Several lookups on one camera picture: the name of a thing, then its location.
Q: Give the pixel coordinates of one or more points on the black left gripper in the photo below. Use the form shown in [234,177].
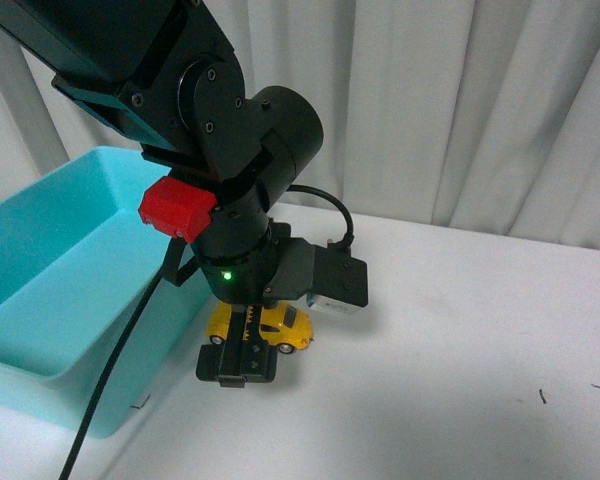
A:
[246,270]

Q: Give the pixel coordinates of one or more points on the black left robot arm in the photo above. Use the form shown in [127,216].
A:
[163,74]

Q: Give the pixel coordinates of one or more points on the yellow beetle toy car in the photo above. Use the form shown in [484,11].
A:
[283,326]

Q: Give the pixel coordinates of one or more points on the red plastic block on arm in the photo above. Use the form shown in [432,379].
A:
[176,208]

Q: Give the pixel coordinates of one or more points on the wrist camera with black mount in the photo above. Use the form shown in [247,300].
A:
[340,283]

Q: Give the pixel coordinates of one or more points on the turquoise plastic storage box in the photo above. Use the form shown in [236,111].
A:
[75,259]

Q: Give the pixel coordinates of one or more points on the white pleated curtain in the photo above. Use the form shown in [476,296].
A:
[475,115]

